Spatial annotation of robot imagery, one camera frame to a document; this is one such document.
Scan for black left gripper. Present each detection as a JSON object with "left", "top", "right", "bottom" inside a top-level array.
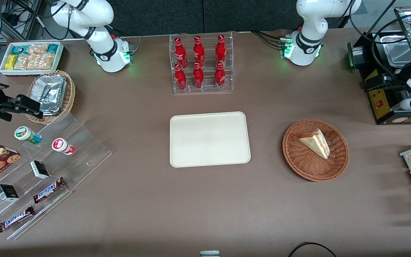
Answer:
[{"left": 364, "top": 73, "right": 407, "bottom": 95}]

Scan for triangular sandwich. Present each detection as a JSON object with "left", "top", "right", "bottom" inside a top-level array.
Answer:
[{"left": 298, "top": 128, "right": 331, "bottom": 160}]

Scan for light wicker basket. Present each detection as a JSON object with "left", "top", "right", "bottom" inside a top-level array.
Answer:
[{"left": 26, "top": 70, "right": 76, "bottom": 125}]

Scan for brown round wicker basket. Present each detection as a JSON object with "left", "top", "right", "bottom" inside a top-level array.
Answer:
[{"left": 282, "top": 119, "right": 350, "bottom": 182}]

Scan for cream plastic tray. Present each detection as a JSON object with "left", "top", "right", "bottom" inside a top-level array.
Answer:
[{"left": 169, "top": 111, "right": 251, "bottom": 168}]

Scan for black food warmer machine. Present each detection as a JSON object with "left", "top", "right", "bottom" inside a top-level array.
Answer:
[{"left": 347, "top": 7, "right": 411, "bottom": 125}]

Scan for silver foil pack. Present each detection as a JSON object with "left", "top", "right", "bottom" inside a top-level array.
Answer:
[{"left": 31, "top": 75, "right": 67, "bottom": 116}]

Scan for green lid cup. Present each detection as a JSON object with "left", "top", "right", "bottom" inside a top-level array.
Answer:
[{"left": 14, "top": 126, "right": 42, "bottom": 145}]

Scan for steel warmer pan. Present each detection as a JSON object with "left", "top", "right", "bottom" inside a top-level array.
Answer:
[{"left": 383, "top": 40, "right": 411, "bottom": 67}]

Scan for clear bag of crackers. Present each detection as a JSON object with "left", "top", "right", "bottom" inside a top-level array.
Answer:
[
  {"left": 27, "top": 44, "right": 50, "bottom": 56},
  {"left": 14, "top": 53, "right": 55, "bottom": 71}
]

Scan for white snack bin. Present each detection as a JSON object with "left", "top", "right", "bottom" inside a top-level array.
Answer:
[{"left": 0, "top": 41, "right": 64, "bottom": 77}]

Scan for red lid cup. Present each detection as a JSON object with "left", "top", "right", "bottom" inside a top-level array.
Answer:
[{"left": 52, "top": 138, "right": 76, "bottom": 156}]

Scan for yellow snack packet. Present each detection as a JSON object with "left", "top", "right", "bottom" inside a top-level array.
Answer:
[{"left": 5, "top": 54, "right": 18, "bottom": 71}]

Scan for small black box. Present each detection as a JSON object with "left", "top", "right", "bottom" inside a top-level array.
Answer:
[
  {"left": 0, "top": 184, "right": 20, "bottom": 202},
  {"left": 30, "top": 160, "right": 50, "bottom": 180}
]

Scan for clear acrylic stepped display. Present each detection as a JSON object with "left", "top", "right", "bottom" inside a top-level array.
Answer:
[{"left": 0, "top": 112, "right": 112, "bottom": 240}]

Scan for snickers bar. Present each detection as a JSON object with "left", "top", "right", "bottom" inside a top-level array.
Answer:
[
  {"left": 33, "top": 177, "right": 67, "bottom": 204},
  {"left": 0, "top": 206, "right": 35, "bottom": 233}
]

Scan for clear acrylic bottle rack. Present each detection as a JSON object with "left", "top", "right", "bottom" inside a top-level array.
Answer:
[{"left": 169, "top": 32, "right": 234, "bottom": 94}]

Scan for red cola bottle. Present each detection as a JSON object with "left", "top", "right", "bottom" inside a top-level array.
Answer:
[
  {"left": 174, "top": 37, "right": 188, "bottom": 68},
  {"left": 215, "top": 34, "right": 227, "bottom": 66},
  {"left": 174, "top": 64, "right": 187, "bottom": 91},
  {"left": 193, "top": 36, "right": 205, "bottom": 67},
  {"left": 193, "top": 62, "right": 204, "bottom": 89},
  {"left": 214, "top": 62, "right": 226, "bottom": 90}
]

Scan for aluminium frame with cables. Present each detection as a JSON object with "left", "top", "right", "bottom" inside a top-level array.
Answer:
[{"left": 0, "top": 0, "right": 51, "bottom": 44}]

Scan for black arm base cables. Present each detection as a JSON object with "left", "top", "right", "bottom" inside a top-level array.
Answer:
[{"left": 251, "top": 30, "right": 285, "bottom": 50}]

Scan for black cable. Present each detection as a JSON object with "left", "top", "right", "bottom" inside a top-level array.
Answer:
[{"left": 288, "top": 242, "right": 338, "bottom": 257}]

